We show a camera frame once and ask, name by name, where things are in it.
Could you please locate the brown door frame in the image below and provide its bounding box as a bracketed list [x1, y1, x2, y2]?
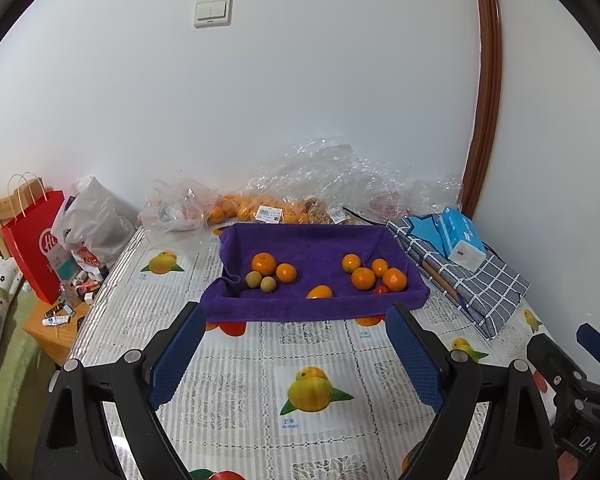
[462, 0, 503, 218]

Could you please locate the blue folded packet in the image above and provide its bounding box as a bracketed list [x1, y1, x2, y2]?
[406, 214, 446, 255]

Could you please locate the red paper bag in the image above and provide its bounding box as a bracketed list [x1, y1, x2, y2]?
[2, 172, 64, 304]

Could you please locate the white plastic bag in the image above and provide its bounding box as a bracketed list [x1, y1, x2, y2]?
[50, 177, 135, 275]

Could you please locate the small orange in tray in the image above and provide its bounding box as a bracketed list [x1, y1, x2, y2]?
[341, 254, 362, 274]

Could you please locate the clear plastic bag of fruit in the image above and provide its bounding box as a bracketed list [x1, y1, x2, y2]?
[207, 138, 462, 226]

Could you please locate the orange in tray right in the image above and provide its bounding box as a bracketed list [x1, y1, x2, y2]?
[381, 268, 408, 292]

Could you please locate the brown kiwi fruit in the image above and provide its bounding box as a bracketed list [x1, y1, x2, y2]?
[260, 276, 277, 294]

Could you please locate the orange in tray front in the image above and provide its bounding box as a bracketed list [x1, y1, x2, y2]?
[306, 285, 334, 299]

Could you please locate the white wall switch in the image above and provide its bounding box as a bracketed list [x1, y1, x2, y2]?
[193, 0, 233, 28]

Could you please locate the clear bag at left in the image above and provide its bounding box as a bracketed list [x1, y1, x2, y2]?
[138, 178, 220, 254]

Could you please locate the blue tissue box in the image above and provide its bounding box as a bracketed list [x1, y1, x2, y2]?
[436, 207, 486, 272]

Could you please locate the small red tomato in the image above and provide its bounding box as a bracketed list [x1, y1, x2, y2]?
[374, 285, 389, 295]

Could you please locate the purple towel tray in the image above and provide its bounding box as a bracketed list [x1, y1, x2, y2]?
[200, 223, 429, 323]

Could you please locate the loose orange on table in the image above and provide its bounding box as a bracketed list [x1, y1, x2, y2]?
[251, 252, 277, 276]
[351, 266, 377, 290]

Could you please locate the grey checked cloth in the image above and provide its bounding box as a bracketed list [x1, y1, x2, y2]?
[388, 216, 530, 339]

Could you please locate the kiwi fruit in tray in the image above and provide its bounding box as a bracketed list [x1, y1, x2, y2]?
[245, 271, 263, 288]

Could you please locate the wooden side table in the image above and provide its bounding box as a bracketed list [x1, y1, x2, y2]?
[23, 300, 90, 366]

